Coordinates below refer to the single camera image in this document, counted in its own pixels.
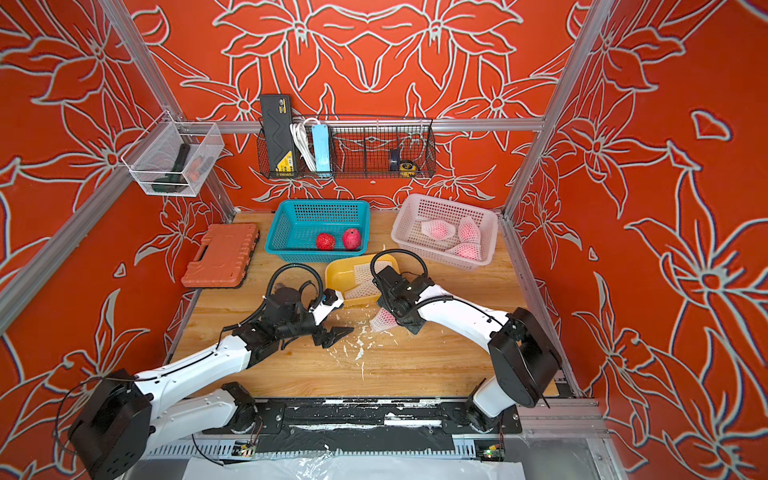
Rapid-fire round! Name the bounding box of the red apple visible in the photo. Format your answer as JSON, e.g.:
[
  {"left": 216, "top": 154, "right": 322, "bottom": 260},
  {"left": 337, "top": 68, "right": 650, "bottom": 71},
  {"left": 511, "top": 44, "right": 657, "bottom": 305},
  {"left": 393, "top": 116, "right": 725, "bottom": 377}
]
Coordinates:
[
  {"left": 342, "top": 228, "right": 362, "bottom": 251},
  {"left": 369, "top": 308, "right": 398, "bottom": 332}
]

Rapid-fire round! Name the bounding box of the white foam net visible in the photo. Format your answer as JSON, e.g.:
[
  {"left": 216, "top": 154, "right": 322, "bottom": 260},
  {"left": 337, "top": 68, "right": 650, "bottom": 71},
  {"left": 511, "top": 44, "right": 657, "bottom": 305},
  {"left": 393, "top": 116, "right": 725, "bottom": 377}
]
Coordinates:
[
  {"left": 353, "top": 263, "right": 373, "bottom": 285},
  {"left": 344, "top": 280, "right": 381, "bottom": 299}
]

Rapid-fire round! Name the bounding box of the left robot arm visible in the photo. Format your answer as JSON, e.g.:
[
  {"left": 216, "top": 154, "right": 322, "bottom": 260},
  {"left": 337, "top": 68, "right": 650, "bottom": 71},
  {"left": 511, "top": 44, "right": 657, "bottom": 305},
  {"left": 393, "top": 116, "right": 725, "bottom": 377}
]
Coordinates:
[{"left": 67, "top": 264, "right": 352, "bottom": 479}]

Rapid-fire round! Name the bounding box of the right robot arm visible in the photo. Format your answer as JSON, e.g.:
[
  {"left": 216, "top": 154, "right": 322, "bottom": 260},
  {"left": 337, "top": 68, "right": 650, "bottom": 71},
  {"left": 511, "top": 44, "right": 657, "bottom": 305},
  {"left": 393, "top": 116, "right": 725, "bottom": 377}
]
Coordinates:
[{"left": 369, "top": 249, "right": 562, "bottom": 419}]

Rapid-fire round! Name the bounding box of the yellow plastic tray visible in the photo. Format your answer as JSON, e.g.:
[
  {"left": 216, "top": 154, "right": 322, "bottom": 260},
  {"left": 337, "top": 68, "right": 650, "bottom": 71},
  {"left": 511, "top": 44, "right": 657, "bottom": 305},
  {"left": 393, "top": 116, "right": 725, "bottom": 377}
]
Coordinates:
[{"left": 325, "top": 254, "right": 381, "bottom": 307}]

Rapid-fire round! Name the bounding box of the pink plastic basket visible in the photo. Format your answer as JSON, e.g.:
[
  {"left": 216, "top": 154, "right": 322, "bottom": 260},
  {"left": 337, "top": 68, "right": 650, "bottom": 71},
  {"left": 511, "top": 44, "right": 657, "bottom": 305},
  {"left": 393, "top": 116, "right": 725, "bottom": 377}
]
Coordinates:
[{"left": 391, "top": 194, "right": 498, "bottom": 270}]

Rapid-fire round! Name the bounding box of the teal plastic basket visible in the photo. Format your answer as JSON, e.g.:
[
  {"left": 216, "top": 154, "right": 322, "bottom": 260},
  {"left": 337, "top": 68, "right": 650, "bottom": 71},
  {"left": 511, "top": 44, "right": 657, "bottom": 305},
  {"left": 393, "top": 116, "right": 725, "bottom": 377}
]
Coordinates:
[{"left": 264, "top": 200, "right": 371, "bottom": 263}]

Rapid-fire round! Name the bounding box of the orange tool case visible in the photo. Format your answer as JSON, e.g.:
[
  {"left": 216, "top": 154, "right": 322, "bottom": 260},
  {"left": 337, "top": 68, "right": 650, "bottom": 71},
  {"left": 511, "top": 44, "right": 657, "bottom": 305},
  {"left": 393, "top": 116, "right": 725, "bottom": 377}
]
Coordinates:
[{"left": 181, "top": 223, "right": 260, "bottom": 289}]

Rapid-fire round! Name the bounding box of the yellow tape measure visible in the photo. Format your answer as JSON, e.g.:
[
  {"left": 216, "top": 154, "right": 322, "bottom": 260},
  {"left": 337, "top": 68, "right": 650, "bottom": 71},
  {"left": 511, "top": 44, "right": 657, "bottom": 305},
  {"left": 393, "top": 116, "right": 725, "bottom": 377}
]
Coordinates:
[{"left": 398, "top": 161, "right": 419, "bottom": 178}]

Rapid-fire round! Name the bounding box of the light blue power bank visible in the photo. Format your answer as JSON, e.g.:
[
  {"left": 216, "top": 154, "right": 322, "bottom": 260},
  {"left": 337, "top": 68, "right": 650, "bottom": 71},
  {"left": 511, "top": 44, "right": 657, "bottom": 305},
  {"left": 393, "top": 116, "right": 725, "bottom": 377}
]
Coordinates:
[{"left": 311, "top": 124, "right": 332, "bottom": 177}]

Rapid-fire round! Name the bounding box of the black rectangular device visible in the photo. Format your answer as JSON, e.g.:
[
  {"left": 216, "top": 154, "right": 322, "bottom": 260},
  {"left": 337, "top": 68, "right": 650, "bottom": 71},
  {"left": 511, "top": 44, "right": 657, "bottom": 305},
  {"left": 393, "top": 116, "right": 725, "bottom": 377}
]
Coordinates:
[{"left": 260, "top": 94, "right": 296, "bottom": 178}]

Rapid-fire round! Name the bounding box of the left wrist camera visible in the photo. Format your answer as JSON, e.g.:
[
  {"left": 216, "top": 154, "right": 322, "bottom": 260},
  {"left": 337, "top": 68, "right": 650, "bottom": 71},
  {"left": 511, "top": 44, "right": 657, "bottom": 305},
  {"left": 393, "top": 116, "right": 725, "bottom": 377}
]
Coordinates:
[{"left": 311, "top": 288, "right": 344, "bottom": 326}]

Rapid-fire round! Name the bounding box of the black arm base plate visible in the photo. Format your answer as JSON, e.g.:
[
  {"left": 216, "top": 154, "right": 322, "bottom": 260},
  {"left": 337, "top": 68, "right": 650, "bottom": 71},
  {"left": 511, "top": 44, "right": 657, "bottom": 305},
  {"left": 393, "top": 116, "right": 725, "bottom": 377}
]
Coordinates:
[{"left": 201, "top": 398, "right": 523, "bottom": 436}]

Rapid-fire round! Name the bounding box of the black wire wall basket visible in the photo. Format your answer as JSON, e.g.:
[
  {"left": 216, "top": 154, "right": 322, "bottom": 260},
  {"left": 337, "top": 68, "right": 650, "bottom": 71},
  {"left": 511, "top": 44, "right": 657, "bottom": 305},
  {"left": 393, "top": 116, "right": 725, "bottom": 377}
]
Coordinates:
[{"left": 256, "top": 115, "right": 437, "bottom": 180}]

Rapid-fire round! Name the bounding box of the dark green tool handle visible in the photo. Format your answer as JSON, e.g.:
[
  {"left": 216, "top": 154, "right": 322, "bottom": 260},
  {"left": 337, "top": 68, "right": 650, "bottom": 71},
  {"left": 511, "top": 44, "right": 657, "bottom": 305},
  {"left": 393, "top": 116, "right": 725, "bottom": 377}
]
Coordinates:
[{"left": 151, "top": 143, "right": 191, "bottom": 193}]

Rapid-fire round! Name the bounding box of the white coiled cable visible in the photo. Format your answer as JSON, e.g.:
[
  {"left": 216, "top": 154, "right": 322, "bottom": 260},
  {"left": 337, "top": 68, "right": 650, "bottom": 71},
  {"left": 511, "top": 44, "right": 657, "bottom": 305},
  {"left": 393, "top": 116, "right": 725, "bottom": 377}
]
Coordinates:
[{"left": 289, "top": 118, "right": 320, "bottom": 173}]

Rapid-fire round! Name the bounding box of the clear acrylic wall box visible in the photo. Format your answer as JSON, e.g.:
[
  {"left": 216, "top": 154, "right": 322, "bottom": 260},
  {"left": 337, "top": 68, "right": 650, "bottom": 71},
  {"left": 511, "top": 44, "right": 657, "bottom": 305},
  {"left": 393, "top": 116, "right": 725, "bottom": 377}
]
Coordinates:
[{"left": 120, "top": 111, "right": 225, "bottom": 197}]

